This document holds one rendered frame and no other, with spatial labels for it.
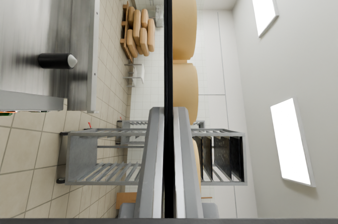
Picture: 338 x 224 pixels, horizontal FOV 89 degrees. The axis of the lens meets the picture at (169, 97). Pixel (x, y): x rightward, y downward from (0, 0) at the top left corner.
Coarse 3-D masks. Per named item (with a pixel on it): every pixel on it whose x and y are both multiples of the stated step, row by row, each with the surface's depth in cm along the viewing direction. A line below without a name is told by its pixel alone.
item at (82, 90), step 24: (72, 0) 45; (96, 0) 46; (72, 24) 44; (96, 24) 46; (72, 48) 44; (96, 48) 46; (72, 72) 43; (96, 72) 46; (72, 96) 43; (96, 96) 46
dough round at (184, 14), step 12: (180, 0) 12; (192, 0) 12; (180, 12) 12; (192, 12) 12; (180, 24) 12; (192, 24) 12; (180, 36) 12; (192, 36) 12; (180, 48) 13; (192, 48) 13
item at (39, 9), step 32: (0, 0) 26; (32, 0) 32; (64, 0) 42; (0, 32) 26; (32, 32) 32; (64, 32) 42; (0, 64) 26; (32, 64) 32; (64, 64) 34; (64, 96) 42
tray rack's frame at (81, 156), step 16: (96, 128) 222; (112, 128) 226; (128, 128) 226; (144, 128) 226; (192, 128) 226; (208, 128) 226; (224, 128) 224; (80, 144) 183; (96, 144) 223; (240, 144) 175; (80, 160) 184; (96, 160) 222; (240, 160) 175
